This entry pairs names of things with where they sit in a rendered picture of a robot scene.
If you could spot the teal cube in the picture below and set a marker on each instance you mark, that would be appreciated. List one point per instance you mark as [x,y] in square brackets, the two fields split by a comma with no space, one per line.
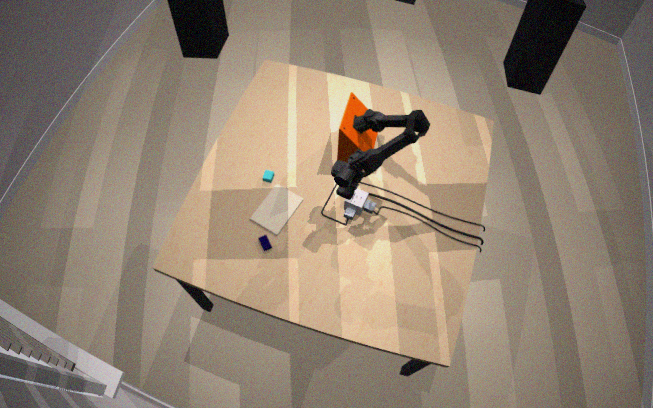
[268,176]

